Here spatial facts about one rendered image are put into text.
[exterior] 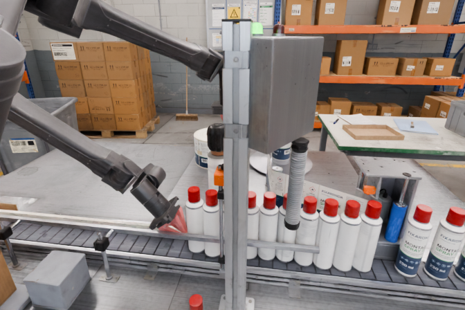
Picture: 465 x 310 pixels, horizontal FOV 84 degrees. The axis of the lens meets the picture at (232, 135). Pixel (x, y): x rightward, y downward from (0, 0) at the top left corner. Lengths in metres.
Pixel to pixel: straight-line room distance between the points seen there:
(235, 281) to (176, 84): 4.82
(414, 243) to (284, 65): 0.58
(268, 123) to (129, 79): 3.64
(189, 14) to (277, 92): 4.76
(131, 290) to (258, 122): 0.61
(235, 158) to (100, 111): 3.90
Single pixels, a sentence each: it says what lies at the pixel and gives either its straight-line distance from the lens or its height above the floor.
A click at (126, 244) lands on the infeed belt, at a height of 0.88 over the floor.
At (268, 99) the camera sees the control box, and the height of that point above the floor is 1.38.
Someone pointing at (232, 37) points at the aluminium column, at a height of 1.47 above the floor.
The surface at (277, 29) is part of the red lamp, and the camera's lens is 0.53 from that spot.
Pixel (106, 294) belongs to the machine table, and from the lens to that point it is 0.88.
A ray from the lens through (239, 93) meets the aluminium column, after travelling 0.43.
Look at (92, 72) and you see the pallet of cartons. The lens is 4.21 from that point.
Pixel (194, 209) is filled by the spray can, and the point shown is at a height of 1.04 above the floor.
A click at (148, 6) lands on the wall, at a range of 5.40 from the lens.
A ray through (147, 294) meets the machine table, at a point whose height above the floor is 0.83.
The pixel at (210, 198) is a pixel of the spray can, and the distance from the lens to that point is 0.71.
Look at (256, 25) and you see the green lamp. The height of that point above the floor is 1.49.
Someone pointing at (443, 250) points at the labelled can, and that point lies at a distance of 0.88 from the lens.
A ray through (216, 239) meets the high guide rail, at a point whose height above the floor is 0.96.
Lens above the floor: 1.48
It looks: 21 degrees down
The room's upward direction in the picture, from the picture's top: straight up
